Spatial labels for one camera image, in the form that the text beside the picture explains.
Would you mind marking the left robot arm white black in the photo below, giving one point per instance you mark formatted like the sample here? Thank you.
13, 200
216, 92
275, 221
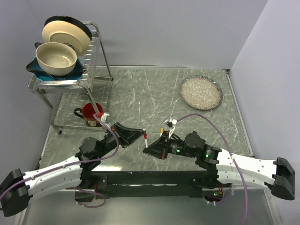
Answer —
19, 189

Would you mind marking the speckled plate dark rim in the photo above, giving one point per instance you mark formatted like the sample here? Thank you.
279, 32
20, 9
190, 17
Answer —
201, 93

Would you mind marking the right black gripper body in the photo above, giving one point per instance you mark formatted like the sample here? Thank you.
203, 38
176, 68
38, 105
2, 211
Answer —
175, 146

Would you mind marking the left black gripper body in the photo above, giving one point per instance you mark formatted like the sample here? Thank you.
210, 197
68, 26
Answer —
110, 141

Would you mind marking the beige plate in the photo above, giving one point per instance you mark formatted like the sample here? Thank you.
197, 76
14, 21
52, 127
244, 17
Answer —
67, 33

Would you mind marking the beige bowl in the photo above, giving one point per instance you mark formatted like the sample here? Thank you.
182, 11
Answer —
56, 58

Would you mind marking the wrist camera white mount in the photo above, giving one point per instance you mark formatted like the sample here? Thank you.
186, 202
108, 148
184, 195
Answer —
171, 124
101, 118

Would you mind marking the metal dish rack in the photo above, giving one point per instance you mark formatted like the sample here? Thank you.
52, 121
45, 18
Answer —
61, 95

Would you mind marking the red black mug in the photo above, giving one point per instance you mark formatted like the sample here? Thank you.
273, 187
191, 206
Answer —
87, 113

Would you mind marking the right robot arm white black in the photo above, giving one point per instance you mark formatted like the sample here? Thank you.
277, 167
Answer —
225, 168

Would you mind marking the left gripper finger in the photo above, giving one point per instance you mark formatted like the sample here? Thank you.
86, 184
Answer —
127, 138
120, 128

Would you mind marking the blue dish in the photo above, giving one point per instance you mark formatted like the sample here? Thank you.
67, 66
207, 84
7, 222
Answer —
41, 75

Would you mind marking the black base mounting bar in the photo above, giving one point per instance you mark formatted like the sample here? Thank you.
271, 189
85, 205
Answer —
151, 183

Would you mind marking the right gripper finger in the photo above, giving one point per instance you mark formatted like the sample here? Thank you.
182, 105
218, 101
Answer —
160, 142
156, 150

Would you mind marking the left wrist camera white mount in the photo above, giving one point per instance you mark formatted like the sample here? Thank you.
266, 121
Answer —
101, 118

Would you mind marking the red white marker pen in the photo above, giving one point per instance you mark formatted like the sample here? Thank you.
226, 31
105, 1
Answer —
146, 143

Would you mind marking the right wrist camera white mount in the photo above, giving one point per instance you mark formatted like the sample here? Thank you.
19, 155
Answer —
171, 124

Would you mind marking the black plate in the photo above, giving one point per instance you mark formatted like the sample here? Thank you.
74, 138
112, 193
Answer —
70, 20

